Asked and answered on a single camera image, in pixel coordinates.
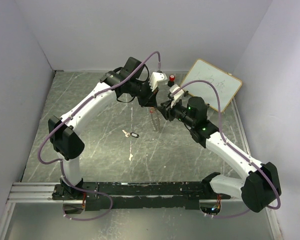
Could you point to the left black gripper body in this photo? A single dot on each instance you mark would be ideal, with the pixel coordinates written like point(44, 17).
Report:
point(140, 89)

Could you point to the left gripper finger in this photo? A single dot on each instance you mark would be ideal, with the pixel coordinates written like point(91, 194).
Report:
point(152, 102)
point(144, 102)

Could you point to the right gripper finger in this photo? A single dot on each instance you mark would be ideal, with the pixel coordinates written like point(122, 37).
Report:
point(163, 111)
point(165, 105)

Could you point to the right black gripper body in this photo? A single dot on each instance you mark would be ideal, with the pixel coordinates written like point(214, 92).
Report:
point(178, 111)

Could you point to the metal disc with keyrings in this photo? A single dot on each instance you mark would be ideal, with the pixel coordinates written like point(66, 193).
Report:
point(155, 118)

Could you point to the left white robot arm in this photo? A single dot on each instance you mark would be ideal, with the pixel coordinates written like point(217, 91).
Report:
point(65, 131)

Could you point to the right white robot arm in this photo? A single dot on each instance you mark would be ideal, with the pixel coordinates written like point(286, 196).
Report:
point(258, 183)

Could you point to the red black stamp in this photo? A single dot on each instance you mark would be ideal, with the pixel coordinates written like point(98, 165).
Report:
point(171, 80)

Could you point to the key with black tag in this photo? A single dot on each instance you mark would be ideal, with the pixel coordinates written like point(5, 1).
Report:
point(130, 134)

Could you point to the small whiteboard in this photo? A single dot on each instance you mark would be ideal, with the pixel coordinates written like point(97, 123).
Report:
point(205, 80)

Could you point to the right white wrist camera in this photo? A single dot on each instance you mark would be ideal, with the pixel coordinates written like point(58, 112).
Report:
point(176, 94)

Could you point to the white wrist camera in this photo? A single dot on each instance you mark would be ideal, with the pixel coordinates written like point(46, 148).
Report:
point(155, 78)
point(176, 94)

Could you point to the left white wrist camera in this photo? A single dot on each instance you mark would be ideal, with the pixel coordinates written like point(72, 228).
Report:
point(155, 78)

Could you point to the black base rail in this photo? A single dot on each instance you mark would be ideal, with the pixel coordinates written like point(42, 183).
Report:
point(137, 195)

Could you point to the aluminium frame rail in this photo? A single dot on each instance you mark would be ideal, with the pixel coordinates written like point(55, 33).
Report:
point(33, 192)

